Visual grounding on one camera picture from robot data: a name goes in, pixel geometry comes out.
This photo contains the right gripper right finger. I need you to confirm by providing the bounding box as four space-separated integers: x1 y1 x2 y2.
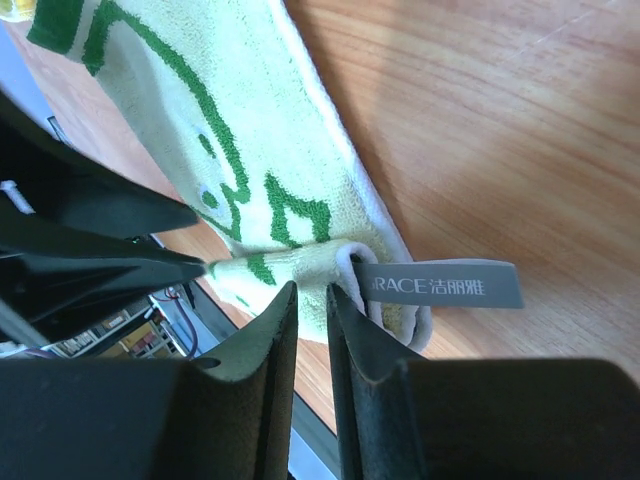
327 285 639 479

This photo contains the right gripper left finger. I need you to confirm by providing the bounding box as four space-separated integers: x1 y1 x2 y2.
1 283 298 479

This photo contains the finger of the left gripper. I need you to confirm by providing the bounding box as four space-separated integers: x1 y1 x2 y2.
1 95 197 238
1 237 205 345

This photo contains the green patterned towel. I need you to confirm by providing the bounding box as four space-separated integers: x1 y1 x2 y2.
28 1 523 351

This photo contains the background storage shelf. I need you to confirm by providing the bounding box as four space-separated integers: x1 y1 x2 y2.
44 284 199 360

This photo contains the yellow green towel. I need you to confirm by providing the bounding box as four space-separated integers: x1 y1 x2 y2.
0 0 37 23

